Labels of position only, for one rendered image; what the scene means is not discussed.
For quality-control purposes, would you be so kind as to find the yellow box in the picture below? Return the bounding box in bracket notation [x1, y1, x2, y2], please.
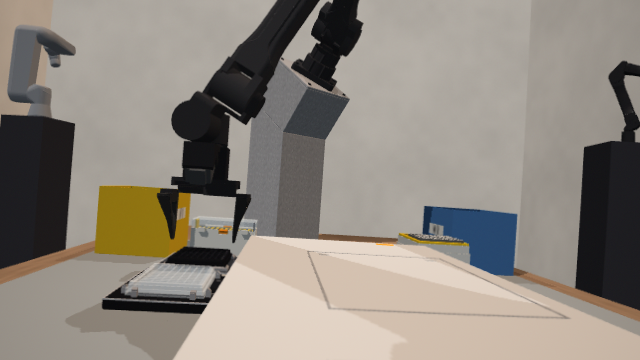
[95, 186, 191, 258]

